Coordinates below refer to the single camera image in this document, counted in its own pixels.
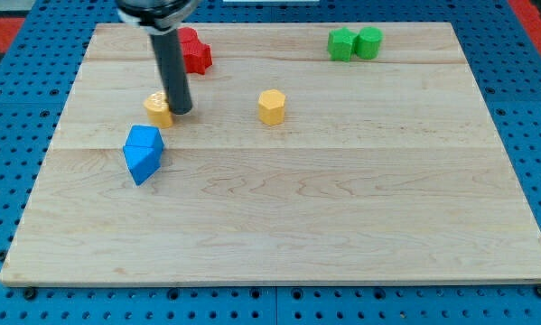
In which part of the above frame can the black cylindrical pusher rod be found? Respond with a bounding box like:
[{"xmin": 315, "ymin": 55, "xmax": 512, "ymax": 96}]
[{"xmin": 150, "ymin": 29, "xmax": 192, "ymax": 115}]

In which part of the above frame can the yellow heart block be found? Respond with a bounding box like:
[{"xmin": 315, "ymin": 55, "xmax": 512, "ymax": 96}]
[{"xmin": 143, "ymin": 91, "xmax": 173, "ymax": 128}]

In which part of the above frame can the yellow hexagon block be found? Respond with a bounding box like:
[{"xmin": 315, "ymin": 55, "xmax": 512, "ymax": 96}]
[{"xmin": 258, "ymin": 89, "xmax": 286, "ymax": 125}]

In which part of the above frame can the red round block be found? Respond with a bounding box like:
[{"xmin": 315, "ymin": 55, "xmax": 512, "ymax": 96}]
[{"xmin": 177, "ymin": 27, "xmax": 199, "ymax": 44}]

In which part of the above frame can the red star block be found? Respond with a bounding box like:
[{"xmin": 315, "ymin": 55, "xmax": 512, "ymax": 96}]
[{"xmin": 182, "ymin": 41, "xmax": 212, "ymax": 75}]

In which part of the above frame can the blue cube block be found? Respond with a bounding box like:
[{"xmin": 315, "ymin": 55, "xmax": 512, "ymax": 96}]
[{"xmin": 125, "ymin": 125, "xmax": 164, "ymax": 152}]

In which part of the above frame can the blue triangle block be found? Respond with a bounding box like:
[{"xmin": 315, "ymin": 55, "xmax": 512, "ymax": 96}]
[{"xmin": 123, "ymin": 145, "xmax": 162, "ymax": 186}]

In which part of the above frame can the green star block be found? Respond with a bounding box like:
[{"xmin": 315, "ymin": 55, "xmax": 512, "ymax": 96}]
[{"xmin": 327, "ymin": 27, "xmax": 358, "ymax": 61}]

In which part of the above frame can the wooden board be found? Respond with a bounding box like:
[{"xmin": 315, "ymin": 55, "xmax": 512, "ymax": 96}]
[{"xmin": 0, "ymin": 23, "xmax": 541, "ymax": 287}]

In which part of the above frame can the green cylinder block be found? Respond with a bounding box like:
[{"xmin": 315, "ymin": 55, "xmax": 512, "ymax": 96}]
[{"xmin": 356, "ymin": 26, "xmax": 384, "ymax": 60}]

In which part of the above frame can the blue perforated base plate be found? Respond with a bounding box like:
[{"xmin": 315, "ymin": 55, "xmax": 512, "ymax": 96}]
[{"xmin": 0, "ymin": 0, "xmax": 541, "ymax": 324}]

